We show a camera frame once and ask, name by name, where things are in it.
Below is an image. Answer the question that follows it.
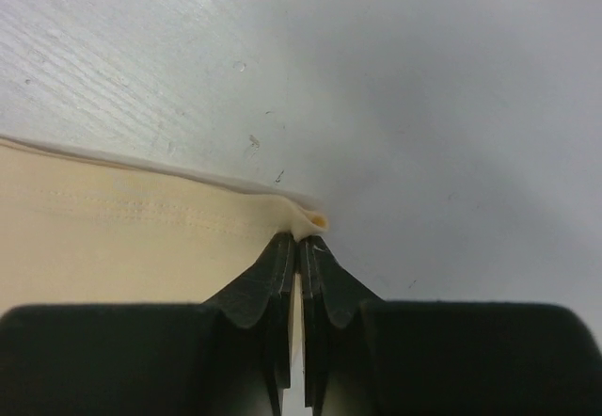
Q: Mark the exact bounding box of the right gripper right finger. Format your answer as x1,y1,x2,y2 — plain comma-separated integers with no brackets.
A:
297,236,379,415

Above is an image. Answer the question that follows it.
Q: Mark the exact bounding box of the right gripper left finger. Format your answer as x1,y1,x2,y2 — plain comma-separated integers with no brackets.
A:
201,233,296,415

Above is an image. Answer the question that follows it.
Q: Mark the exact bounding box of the cream yellow t shirt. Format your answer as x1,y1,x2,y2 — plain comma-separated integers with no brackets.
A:
1,140,327,400

